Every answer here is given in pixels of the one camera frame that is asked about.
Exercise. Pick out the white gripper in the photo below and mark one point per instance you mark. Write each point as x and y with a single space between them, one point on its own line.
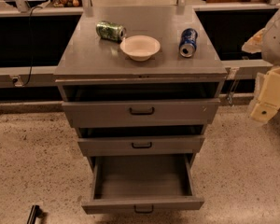
277 46

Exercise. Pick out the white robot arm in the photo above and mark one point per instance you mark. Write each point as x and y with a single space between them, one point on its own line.
266 41

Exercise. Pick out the grey middle drawer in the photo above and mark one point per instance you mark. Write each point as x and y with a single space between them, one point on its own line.
141 141

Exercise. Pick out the grey drawer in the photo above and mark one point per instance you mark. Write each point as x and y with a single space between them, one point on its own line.
142 184
141 141
143 107

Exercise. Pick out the grey bottom drawer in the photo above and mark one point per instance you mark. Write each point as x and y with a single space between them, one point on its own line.
142 184

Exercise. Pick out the grey top drawer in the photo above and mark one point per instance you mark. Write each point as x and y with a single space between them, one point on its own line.
143 107

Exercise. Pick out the grey drawer cabinet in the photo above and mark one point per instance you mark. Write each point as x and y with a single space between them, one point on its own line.
90 63

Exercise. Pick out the hanging metal hook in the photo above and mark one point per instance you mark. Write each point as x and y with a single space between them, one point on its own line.
231 77

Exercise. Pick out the blue soda can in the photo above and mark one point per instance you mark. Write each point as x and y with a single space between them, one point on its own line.
188 43

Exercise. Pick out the white bowl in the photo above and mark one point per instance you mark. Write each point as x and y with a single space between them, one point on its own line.
140 47

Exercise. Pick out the green soda can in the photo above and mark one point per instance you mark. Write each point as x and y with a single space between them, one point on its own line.
110 31

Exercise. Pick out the black object on floor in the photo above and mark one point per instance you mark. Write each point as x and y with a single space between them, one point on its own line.
34 214

